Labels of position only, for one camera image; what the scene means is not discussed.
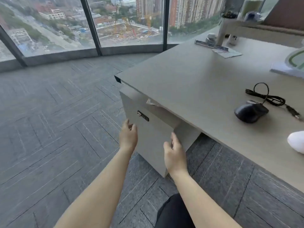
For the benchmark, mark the person's right hand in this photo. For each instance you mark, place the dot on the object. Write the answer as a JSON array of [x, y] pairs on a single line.
[[175, 157]]

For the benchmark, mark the person's left hand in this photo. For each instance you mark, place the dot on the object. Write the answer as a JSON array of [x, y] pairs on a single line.
[[128, 138]]

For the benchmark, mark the person's left thumb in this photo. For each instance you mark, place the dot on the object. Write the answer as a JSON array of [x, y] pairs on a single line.
[[134, 128]]

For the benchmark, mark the person's right thumb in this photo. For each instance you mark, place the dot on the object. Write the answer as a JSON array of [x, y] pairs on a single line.
[[166, 146]]

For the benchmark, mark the person's left forearm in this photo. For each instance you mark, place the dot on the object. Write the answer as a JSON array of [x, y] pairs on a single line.
[[99, 194]]

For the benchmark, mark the person's right forearm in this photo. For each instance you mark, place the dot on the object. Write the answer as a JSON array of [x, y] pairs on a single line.
[[199, 201]]

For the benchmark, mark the black drawer lock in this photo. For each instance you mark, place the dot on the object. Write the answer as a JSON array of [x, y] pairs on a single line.
[[143, 116]]

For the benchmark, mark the grey drawer cabinet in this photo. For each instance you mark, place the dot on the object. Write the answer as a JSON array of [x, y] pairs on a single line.
[[152, 137]]

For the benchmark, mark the paper sheet in drawer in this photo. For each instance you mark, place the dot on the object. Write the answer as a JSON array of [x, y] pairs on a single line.
[[153, 103]]

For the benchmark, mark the person's black trouser leg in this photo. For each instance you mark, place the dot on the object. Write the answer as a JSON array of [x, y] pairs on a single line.
[[174, 213]]

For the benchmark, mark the black computer mouse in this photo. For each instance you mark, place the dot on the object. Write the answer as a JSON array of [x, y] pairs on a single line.
[[250, 112]]

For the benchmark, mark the flat ruler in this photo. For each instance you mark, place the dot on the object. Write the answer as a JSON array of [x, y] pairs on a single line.
[[201, 43]]

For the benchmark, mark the dark window mullion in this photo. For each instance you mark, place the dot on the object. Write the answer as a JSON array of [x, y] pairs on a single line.
[[13, 48], [166, 23], [91, 27]]

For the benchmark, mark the printed leaflet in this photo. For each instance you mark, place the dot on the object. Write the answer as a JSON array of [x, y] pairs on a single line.
[[226, 52]]

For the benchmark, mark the small metal round object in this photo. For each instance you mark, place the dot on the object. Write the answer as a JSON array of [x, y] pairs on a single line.
[[211, 38]]

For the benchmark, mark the small white bottle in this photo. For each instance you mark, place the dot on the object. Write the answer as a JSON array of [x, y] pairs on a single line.
[[232, 40]]

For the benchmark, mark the white rounded object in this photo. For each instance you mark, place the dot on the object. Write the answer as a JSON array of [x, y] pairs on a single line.
[[296, 142]]

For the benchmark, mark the pale flat booklet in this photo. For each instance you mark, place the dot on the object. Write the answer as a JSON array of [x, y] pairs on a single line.
[[281, 70]]

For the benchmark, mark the grey desk riser shelf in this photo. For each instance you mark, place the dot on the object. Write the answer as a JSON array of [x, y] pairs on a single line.
[[249, 28]]

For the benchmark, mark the small black object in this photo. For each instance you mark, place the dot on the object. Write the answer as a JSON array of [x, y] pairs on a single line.
[[228, 14]]

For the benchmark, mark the white and green object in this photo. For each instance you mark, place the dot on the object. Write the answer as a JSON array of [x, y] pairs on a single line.
[[291, 60]]

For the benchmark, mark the bluish small object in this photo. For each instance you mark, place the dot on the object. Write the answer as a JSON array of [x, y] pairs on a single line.
[[253, 16]]

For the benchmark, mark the glass jar with green content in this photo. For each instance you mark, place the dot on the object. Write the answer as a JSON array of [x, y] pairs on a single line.
[[251, 5]]

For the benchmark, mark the brown board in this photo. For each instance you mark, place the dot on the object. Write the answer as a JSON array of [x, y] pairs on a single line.
[[285, 11]]

